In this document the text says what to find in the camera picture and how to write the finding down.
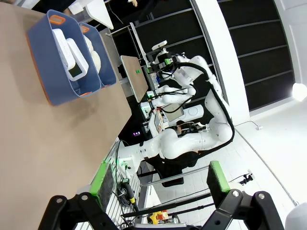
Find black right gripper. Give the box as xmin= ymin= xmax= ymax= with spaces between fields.
xmin=147 ymin=54 xmax=177 ymax=79

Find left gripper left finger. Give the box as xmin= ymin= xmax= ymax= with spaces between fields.
xmin=38 ymin=163 xmax=116 ymax=230

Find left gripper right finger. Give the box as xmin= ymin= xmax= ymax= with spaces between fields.
xmin=202 ymin=160 xmax=285 ymax=230

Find wooden background table top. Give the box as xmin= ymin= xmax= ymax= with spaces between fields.
xmin=119 ymin=55 xmax=150 ymax=103

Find black tripod legs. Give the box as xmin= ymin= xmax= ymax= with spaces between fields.
xmin=121 ymin=192 xmax=215 ymax=219

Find white tablet with screen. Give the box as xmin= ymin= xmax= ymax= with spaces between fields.
xmin=162 ymin=104 xmax=186 ymax=123

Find white pillar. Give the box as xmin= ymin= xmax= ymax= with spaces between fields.
xmin=190 ymin=0 xmax=251 ymax=127

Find yellow red tool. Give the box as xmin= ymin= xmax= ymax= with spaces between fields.
xmin=146 ymin=210 xmax=174 ymax=225

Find white board panel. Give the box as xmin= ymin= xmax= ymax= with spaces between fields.
xmin=84 ymin=0 xmax=114 ymax=30

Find white rounded object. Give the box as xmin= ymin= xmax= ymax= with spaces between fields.
xmin=283 ymin=203 xmax=307 ymax=230

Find black handheld device with cable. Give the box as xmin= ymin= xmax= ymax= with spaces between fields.
xmin=119 ymin=177 xmax=140 ymax=213

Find small black camera on stand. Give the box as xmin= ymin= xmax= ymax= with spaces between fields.
xmin=229 ymin=168 xmax=255 ymax=187

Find small blue basket orange handles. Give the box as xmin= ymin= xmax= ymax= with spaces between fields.
xmin=79 ymin=22 xmax=118 ymax=88

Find grey floor cable with plug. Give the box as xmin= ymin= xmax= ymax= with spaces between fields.
xmin=235 ymin=119 xmax=264 ymax=131

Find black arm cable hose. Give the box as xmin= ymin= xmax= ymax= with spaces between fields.
xmin=174 ymin=61 xmax=236 ymax=154

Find large blue basket orange handles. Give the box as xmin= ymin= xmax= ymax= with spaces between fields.
xmin=26 ymin=9 xmax=102 ymax=106

